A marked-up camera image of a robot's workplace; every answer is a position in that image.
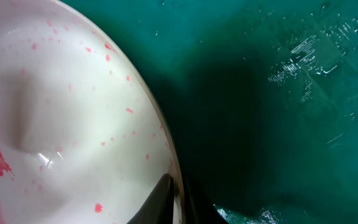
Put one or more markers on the white plate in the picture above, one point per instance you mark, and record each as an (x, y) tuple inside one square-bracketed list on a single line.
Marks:
[(82, 139)]

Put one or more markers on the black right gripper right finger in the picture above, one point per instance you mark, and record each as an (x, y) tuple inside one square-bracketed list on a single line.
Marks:
[(198, 207)]

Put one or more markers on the blue plastic tray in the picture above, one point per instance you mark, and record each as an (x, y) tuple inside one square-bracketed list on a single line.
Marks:
[(261, 98)]

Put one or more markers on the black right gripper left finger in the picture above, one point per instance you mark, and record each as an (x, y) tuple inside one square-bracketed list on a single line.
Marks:
[(158, 207)]

